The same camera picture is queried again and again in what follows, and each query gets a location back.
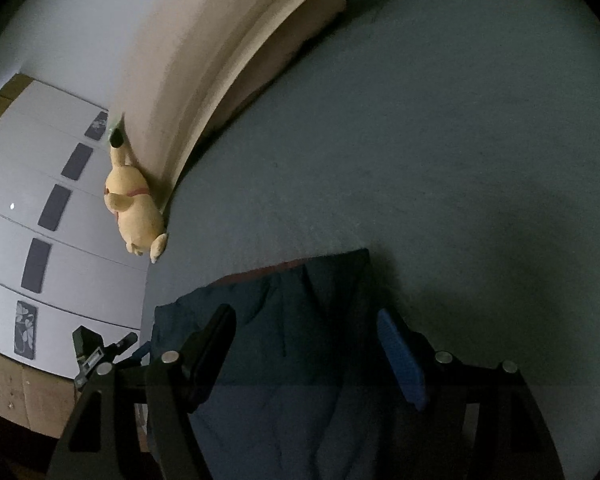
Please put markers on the dark navy zip jacket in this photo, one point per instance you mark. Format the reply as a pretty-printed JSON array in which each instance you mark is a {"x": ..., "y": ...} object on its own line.
[{"x": 290, "y": 340}]

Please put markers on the large flat cardboard box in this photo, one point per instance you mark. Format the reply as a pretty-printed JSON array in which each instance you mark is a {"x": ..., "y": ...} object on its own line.
[{"x": 20, "y": 390}]

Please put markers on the large tan cardboard sheet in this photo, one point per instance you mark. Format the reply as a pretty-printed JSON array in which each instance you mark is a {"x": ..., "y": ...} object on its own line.
[{"x": 190, "y": 60}]

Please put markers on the yellow plush toy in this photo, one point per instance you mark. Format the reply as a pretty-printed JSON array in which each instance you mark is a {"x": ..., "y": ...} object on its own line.
[{"x": 135, "y": 205}]

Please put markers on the green paper piece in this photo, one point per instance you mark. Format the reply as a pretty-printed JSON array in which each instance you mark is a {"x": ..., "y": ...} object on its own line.
[{"x": 114, "y": 122}]

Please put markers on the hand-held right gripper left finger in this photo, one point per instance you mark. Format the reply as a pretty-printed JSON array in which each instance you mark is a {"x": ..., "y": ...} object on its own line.
[{"x": 212, "y": 350}]

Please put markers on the white wardrobe with dark panels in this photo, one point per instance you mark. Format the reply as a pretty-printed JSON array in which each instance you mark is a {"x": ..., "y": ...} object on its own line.
[{"x": 10, "y": 255}]

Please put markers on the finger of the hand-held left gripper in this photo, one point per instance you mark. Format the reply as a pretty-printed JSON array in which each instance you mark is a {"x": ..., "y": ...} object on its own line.
[
  {"x": 125, "y": 344},
  {"x": 141, "y": 351}
]

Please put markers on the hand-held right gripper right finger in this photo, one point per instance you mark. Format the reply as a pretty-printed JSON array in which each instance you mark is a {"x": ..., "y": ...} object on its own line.
[{"x": 402, "y": 360}]

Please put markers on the tan pillow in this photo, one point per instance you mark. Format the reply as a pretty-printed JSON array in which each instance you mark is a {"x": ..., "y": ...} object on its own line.
[{"x": 310, "y": 15}]

